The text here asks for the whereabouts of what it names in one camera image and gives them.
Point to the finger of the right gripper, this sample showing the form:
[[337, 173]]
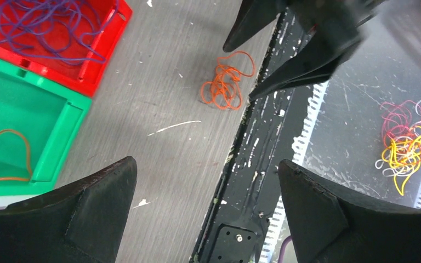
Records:
[[315, 63], [252, 17]]

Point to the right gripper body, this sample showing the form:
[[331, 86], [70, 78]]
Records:
[[350, 15]]

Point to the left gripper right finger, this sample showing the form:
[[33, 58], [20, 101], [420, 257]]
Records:
[[333, 223]]

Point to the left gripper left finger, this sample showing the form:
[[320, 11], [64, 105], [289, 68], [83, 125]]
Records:
[[83, 221]]

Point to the green plastic bin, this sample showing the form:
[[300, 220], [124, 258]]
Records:
[[39, 120]]

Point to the red plastic bin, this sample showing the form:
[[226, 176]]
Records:
[[68, 42]]

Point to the white cable duct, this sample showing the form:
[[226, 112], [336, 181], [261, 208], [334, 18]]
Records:
[[305, 145]]

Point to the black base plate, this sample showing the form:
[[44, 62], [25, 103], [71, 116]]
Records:
[[245, 215]]

